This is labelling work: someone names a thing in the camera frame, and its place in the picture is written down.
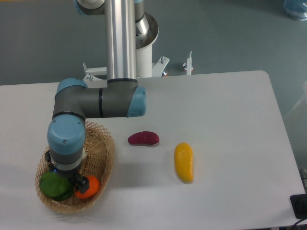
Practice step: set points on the white levelling foot bracket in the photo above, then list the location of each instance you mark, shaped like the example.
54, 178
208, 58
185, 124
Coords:
187, 66

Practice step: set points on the black device at table edge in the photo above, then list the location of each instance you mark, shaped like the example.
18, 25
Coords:
299, 205

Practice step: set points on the blue plastic bag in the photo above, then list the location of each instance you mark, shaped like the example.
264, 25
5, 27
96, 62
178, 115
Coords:
297, 9

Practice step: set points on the purple sweet potato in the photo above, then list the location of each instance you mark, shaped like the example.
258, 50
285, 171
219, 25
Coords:
144, 138

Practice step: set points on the green bok choy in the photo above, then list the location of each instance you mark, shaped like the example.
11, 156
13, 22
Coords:
55, 187

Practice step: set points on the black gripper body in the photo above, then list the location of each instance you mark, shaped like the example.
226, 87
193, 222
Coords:
65, 174

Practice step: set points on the woven wicker basket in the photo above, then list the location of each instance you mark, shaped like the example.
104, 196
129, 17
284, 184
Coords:
100, 154

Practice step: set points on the orange fruit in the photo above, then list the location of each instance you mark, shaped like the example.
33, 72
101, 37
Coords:
90, 188

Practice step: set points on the yellow mango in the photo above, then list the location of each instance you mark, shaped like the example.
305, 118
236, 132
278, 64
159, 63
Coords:
183, 160

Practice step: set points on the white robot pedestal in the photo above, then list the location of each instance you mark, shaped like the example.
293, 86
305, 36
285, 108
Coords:
147, 32

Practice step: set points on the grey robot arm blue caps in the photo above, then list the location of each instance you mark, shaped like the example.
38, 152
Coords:
75, 101

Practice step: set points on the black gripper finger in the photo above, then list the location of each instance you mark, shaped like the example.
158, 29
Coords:
80, 183
48, 159

